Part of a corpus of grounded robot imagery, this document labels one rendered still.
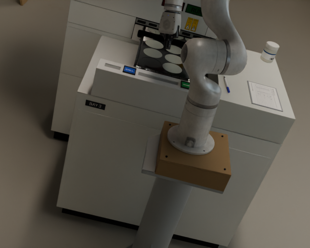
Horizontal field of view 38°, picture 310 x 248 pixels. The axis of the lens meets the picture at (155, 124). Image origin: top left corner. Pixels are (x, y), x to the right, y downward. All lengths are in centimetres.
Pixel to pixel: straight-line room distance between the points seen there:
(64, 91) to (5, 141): 50
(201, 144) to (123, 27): 102
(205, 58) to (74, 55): 126
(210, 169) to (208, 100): 25
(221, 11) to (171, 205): 81
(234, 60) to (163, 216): 75
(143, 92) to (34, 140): 121
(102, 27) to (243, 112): 97
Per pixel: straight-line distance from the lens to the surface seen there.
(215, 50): 153
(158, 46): 240
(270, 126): 206
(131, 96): 196
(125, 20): 249
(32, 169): 278
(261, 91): 215
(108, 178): 226
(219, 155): 173
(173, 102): 196
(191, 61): 152
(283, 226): 301
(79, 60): 264
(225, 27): 160
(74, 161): 223
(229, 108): 198
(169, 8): 212
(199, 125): 166
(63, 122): 290
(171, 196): 185
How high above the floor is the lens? 189
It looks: 34 degrees down
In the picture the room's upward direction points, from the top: 18 degrees clockwise
